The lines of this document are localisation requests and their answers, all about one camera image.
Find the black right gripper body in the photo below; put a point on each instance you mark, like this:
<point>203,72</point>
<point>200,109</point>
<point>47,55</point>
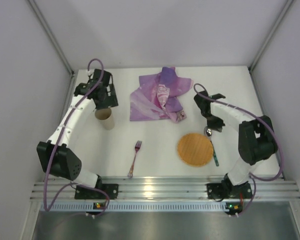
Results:
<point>215,122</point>

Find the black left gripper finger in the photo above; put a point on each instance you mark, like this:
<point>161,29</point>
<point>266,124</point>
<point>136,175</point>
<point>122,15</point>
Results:
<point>112,100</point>
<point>101,105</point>

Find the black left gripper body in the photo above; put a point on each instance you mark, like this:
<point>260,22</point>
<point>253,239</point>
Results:
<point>109,99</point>

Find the beige paper cup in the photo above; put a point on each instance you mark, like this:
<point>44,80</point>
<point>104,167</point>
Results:
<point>105,118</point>

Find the round woven wicker plate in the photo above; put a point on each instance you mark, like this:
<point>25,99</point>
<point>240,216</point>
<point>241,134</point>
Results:
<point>195,149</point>

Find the purple printed cloth placemat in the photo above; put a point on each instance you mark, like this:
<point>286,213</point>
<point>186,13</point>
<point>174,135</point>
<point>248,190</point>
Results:
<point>156,98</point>

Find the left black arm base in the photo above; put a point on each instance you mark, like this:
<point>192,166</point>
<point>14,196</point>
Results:
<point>111,189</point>

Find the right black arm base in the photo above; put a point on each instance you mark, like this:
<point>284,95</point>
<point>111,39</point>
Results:
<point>219,191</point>

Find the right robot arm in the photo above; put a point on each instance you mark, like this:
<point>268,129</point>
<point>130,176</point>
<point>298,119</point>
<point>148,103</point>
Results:
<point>256,141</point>

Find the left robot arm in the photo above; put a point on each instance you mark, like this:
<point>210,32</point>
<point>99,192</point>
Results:
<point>56,155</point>

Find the pink handled fork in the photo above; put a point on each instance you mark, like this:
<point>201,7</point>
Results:
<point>136,150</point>

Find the aluminium mounting rail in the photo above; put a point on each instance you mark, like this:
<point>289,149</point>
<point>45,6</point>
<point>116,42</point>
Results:
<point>194,189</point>

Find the perforated cable duct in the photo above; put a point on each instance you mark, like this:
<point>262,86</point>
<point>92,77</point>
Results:
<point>165,206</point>

